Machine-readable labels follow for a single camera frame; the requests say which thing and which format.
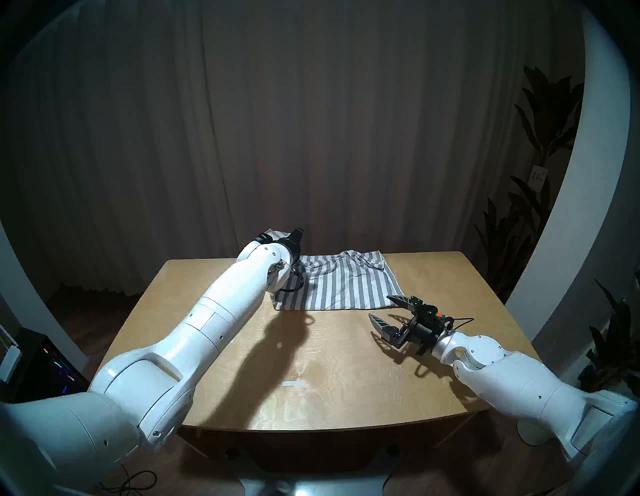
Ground tall dark leafy plant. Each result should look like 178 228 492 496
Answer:
474 65 585 301

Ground black computer tower with lights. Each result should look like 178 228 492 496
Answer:
10 327 93 401

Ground grey white striped t-shirt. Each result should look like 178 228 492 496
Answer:
262 228 405 312

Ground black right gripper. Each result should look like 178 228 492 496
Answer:
368 294 447 357

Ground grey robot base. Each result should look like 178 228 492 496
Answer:
235 470 401 496

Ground white curved arch pillar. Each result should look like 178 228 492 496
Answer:
505 10 632 341
0 220 88 371

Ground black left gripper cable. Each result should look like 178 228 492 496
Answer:
277 262 306 295

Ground brown pleated curtain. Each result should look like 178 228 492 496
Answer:
0 0 586 301

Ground small white box device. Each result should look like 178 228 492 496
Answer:
0 345 22 383

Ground dark plant in white pot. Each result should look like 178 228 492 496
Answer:
575 270 640 401

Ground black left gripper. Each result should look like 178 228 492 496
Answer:
255 227 305 263

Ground white round plant pot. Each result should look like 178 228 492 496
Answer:
516 417 561 447

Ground black floor cables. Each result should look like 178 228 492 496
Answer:
95 465 158 493

